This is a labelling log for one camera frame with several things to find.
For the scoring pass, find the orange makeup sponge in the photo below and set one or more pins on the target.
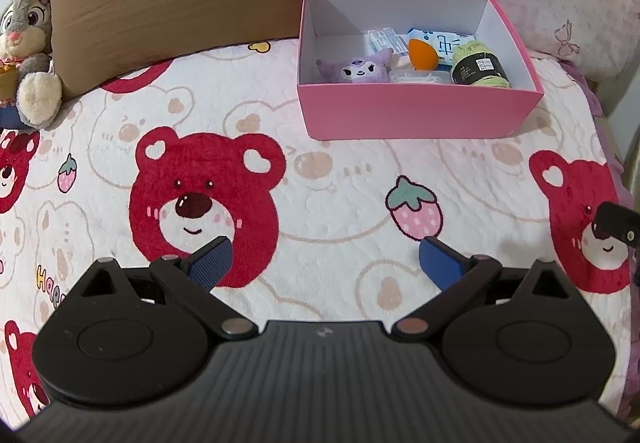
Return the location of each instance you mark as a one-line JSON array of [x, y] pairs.
[[422, 55]]

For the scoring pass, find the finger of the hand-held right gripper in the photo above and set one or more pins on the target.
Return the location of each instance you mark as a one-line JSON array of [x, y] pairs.
[[614, 220]]

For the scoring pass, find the clear floss pick box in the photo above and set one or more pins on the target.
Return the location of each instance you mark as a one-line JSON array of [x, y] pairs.
[[420, 78]]

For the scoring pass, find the green yarn ball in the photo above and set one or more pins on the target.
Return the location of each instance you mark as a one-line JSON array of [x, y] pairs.
[[480, 68]]

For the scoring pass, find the bear printed blanket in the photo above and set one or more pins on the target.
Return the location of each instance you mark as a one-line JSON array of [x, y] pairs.
[[325, 183]]

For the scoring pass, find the grey rabbit plush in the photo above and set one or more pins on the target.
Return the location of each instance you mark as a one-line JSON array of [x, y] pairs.
[[27, 28]]

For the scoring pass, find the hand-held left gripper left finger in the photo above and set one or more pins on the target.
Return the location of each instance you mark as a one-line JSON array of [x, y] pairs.
[[212, 263]]

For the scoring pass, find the white wipes packet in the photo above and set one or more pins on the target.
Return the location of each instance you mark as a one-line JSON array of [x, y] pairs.
[[385, 42]]

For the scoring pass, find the pink cardboard box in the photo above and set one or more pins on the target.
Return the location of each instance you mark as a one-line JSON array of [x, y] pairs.
[[410, 113]]

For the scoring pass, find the blue tissue pack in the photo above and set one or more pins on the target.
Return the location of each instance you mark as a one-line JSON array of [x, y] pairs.
[[447, 43]]

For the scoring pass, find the brown embroidered pillow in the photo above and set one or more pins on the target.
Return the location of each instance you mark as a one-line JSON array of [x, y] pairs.
[[175, 3]]

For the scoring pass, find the purple plush toy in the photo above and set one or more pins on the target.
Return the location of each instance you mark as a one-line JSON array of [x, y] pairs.
[[357, 70]]

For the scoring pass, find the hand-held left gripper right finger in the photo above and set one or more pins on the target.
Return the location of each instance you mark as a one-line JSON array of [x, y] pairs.
[[440, 265]]

